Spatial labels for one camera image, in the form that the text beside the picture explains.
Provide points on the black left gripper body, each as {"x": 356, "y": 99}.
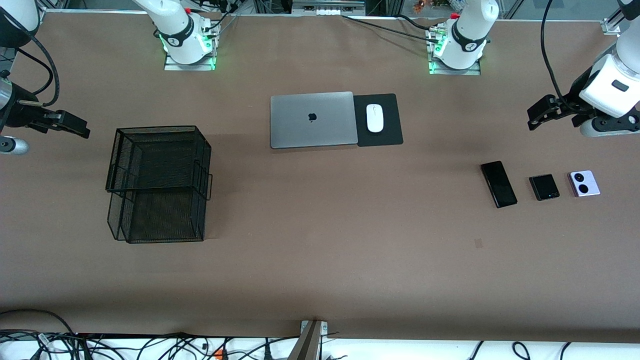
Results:
{"x": 573, "y": 101}

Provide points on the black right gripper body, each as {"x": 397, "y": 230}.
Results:
{"x": 20, "y": 114}

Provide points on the black flip phone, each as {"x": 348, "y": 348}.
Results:
{"x": 544, "y": 187}

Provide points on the long black smartphone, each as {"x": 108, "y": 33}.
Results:
{"x": 499, "y": 184}

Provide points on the lavender flip phone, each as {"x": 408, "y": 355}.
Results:
{"x": 584, "y": 183}

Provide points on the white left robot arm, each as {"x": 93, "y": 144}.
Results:
{"x": 467, "y": 35}

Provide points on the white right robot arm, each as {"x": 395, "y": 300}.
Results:
{"x": 182, "y": 35}

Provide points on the black mesh two-tier tray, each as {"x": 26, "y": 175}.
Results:
{"x": 165, "y": 215}

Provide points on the black mouse pad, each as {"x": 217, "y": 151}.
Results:
{"x": 392, "y": 120}

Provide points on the white computer mouse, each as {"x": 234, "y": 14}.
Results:
{"x": 375, "y": 118}

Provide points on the colourful small toys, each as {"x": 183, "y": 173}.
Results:
{"x": 420, "y": 5}

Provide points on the silver closed laptop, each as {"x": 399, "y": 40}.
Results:
{"x": 300, "y": 120}

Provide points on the silver power strip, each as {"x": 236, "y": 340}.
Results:
{"x": 327, "y": 10}

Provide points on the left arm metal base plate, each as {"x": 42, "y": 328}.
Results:
{"x": 472, "y": 71}

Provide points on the aluminium frame corner bracket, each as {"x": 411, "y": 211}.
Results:
{"x": 611, "y": 26}
{"x": 52, "y": 9}

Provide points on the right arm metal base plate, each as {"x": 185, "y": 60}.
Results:
{"x": 172, "y": 66}

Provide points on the grey metal camera mount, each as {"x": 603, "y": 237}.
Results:
{"x": 309, "y": 342}

